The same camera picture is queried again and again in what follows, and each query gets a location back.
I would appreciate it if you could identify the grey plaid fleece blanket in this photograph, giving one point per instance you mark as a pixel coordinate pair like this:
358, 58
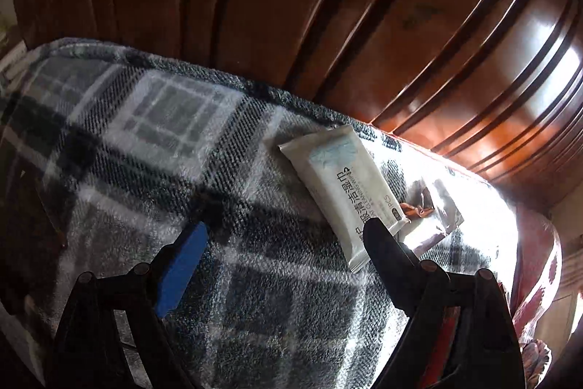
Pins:
159, 152

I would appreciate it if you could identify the small clear packet brown contents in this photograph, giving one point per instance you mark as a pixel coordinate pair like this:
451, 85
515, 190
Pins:
437, 211

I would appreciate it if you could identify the red hexagonal box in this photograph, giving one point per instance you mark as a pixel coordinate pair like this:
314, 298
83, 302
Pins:
535, 270

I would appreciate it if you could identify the brown wooden headboard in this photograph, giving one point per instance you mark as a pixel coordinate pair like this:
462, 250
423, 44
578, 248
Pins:
319, 6

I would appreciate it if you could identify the white wet wipes packet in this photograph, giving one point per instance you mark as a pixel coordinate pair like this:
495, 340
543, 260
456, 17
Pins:
337, 184

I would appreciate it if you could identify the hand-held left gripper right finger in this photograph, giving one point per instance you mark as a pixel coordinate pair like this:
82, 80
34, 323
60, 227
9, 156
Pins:
391, 275

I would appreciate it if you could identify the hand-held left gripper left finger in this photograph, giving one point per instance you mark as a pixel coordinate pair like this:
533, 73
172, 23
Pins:
182, 270

